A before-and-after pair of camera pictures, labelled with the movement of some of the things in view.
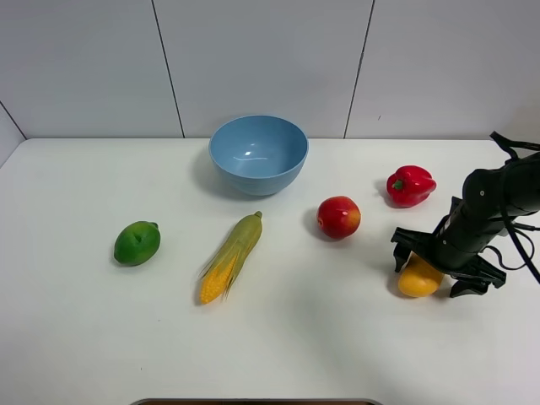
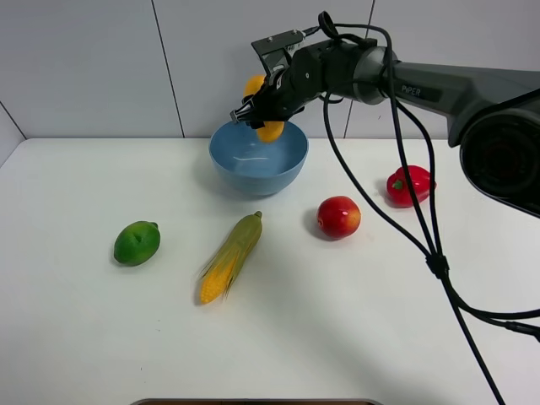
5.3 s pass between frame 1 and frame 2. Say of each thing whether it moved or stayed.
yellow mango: moved
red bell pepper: stayed
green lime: stayed
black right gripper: moved
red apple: stayed
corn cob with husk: stayed
